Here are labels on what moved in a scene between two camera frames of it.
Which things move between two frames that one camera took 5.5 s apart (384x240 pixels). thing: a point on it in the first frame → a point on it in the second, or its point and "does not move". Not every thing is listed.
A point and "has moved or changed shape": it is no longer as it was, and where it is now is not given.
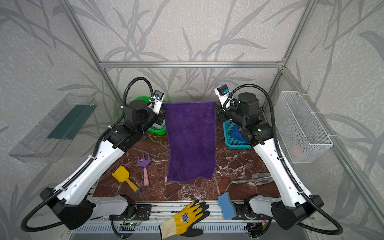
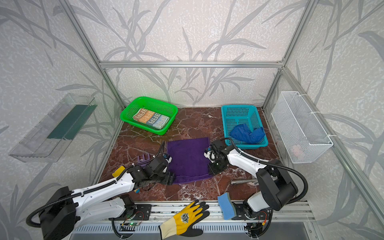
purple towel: x=191 y=129 has moved or changed shape
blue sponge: x=228 y=207 does not move
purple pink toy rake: x=144 y=163 does not move
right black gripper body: x=227 y=113 → x=214 y=167
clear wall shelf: x=49 y=139 does not move
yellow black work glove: x=181 y=224 does not move
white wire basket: x=303 y=137 does not move
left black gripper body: x=160 y=118 → x=167 y=176
